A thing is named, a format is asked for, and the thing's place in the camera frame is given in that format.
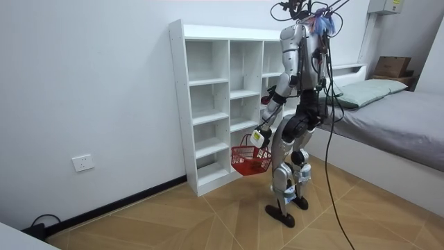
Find white cubby shelf unit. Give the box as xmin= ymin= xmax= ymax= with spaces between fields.
xmin=168 ymin=18 xmax=301 ymax=197

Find grey wall electrical box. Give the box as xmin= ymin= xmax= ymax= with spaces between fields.
xmin=366 ymin=0 xmax=405 ymax=16

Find cable bundle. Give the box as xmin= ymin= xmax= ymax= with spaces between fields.
xmin=269 ymin=0 xmax=352 ymax=38

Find robot legs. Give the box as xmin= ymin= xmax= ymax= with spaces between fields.
xmin=264 ymin=110 xmax=321 ymax=229

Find red plastic shopping basket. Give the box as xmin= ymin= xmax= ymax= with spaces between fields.
xmin=230 ymin=133 xmax=273 ymax=176

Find white desk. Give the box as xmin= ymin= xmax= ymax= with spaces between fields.
xmin=0 ymin=222 xmax=60 ymax=250

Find robot body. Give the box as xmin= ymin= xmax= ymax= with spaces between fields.
xmin=279 ymin=0 xmax=334 ymax=126

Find grey bed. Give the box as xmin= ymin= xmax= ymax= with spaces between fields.
xmin=304 ymin=63 xmax=444 ymax=219

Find white wall socket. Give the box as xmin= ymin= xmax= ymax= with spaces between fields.
xmin=71 ymin=153 xmax=96 ymax=173

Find pale green pillow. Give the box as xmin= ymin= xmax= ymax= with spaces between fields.
xmin=318 ymin=78 xmax=409 ymax=110

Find white wall conduit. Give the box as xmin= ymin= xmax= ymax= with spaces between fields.
xmin=357 ymin=12 xmax=378 ymax=66

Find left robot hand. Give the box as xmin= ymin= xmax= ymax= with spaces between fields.
xmin=250 ymin=127 xmax=273 ymax=151

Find black power adapter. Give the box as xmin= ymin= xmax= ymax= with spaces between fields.
xmin=19 ymin=213 xmax=62 ymax=242

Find brown cardboard box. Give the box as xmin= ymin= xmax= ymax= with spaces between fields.
xmin=373 ymin=56 xmax=413 ymax=78

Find black floor cable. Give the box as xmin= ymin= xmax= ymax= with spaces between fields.
xmin=323 ymin=37 xmax=357 ymax=250

